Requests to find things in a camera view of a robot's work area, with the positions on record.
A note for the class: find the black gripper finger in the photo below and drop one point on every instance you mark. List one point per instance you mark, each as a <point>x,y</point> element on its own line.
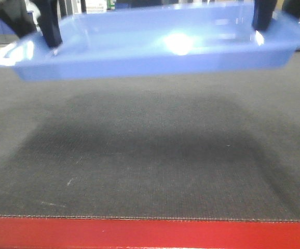
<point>48,21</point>
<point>15,15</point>
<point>262,14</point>
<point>292,7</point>

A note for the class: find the red table edge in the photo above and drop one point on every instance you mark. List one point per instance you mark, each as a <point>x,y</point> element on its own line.
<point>109,233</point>

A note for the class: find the blue plastic tray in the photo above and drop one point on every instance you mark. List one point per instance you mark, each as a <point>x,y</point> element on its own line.
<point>161,40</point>

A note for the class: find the dark grey table mat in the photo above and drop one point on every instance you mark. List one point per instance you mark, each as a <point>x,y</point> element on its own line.
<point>220,146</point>

